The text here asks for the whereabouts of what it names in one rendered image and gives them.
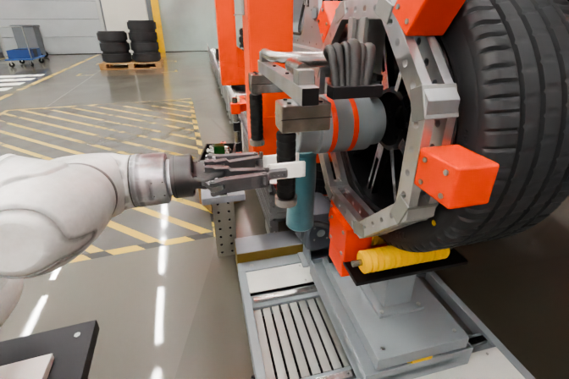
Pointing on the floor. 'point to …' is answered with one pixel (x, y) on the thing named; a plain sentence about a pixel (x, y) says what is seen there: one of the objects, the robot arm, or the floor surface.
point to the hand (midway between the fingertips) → (284, 166)
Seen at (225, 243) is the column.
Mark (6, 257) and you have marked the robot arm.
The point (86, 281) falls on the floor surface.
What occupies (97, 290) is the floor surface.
